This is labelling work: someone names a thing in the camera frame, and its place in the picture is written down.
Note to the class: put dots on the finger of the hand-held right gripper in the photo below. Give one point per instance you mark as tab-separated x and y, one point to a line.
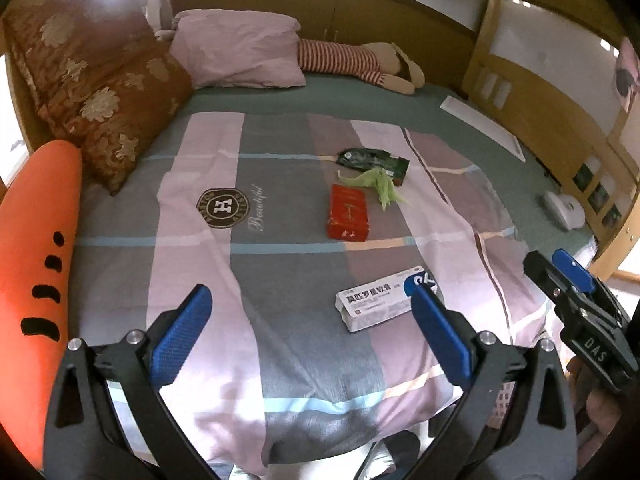
575	270
542	272

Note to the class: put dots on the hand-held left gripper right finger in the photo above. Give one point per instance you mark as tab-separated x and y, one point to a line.
440	330

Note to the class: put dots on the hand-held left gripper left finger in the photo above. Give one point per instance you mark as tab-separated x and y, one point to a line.
182	330

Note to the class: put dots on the white blue medicine box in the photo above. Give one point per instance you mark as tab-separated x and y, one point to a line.
375	305

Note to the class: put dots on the person's right hand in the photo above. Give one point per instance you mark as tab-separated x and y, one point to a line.
602	420

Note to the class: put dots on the white plastic device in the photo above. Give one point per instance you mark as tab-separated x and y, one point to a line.
565	210

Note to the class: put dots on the dark green jar white lid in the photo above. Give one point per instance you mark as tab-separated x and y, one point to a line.
611	217
585	175
599	197

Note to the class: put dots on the pink grey checked blanket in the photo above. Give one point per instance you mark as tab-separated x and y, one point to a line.
280	270

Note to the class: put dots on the red cardboard box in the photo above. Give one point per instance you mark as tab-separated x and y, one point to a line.
347	212

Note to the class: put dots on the light green plastic wrapper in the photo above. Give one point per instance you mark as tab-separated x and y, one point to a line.
382	185

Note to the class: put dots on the white paper sheet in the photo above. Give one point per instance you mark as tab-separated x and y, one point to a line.
480	125

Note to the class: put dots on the orange carrot pillow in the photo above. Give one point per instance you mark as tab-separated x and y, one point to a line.
35	240

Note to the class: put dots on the dark green snack packet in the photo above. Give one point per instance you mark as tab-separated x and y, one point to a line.
370	160

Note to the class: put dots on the brown floral pillow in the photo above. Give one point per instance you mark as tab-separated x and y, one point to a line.
125	115
65	35

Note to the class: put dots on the patterned bed sheet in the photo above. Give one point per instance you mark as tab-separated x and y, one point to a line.
350	105

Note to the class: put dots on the pink pillow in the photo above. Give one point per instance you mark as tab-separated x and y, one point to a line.
235	50

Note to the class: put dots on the wooden headboard shelf unit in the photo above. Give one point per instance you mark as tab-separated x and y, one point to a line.
400	25

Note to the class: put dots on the striped plush toy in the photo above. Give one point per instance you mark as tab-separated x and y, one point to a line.
345	60

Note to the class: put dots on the wall poster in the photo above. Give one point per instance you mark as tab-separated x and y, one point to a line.
627	77

